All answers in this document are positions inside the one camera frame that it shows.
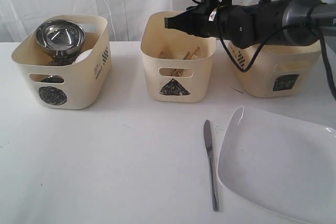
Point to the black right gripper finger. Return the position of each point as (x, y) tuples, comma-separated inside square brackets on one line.
[(181, 22)]

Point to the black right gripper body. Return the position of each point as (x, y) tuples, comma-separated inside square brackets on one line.
[(203, 16)]

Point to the wooden chopstick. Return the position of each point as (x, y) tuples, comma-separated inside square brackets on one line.
[(168, 71), (189, 55)]

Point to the white ceramic bowl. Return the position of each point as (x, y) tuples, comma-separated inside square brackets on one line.
[(82, 56)]

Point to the steel table knife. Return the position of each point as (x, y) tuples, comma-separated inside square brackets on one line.
[(208, 140)]

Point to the stainless steel bowl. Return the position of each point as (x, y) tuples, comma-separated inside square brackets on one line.
[(62, 40)]

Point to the white rectangular plate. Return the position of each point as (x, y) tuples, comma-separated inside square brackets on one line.
[(283, 165)]

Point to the steel mug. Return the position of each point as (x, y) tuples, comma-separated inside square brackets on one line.
[(53, 79)]

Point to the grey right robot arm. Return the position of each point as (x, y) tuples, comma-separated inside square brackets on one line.
[(270, 22)]

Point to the cream bin with triangle mark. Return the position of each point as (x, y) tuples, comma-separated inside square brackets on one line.
[(192, 85)]

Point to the cream bin with square mark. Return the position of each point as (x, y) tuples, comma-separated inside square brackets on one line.
[(278, 70)]

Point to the cream bin with circle mark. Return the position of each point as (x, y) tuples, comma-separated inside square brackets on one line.
[(82, 81)]

